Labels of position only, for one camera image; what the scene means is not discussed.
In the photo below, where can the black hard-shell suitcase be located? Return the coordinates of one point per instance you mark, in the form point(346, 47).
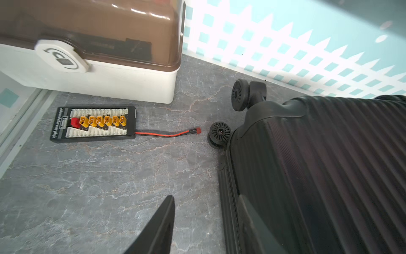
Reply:
point(327, 175)

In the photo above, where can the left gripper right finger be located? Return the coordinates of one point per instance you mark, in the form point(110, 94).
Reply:
point(254, 236)

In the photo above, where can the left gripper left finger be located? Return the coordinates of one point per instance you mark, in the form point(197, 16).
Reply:
point(156, 237)

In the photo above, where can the black charging board with connectors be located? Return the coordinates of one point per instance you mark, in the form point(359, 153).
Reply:
point(82, 124)

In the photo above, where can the brown lid white toolbox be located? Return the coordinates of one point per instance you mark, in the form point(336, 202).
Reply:
point(119, 49)

